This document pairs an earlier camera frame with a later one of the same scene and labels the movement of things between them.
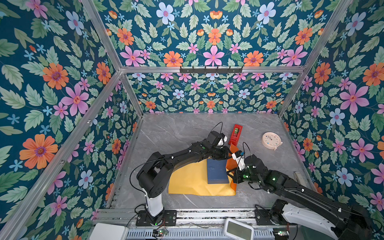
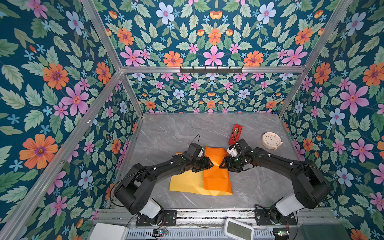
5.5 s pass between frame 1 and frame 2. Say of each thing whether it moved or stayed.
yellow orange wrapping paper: moved
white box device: stayed
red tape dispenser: stayed
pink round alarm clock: stayed
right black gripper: moved
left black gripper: moved
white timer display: stayed
